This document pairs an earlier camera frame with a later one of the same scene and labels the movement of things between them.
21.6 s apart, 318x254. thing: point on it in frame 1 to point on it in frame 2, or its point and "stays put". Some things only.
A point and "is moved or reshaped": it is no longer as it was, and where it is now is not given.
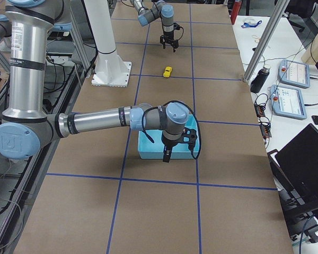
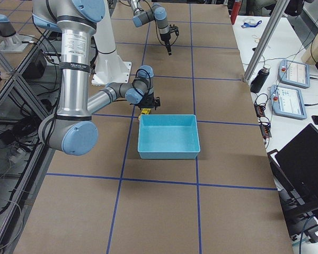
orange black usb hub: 264,122 stays put
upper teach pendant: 294,73 stays put
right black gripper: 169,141 to 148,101
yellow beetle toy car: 167,72 is moved or reshaped
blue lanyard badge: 246,25 stays put
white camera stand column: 109,70 stays put
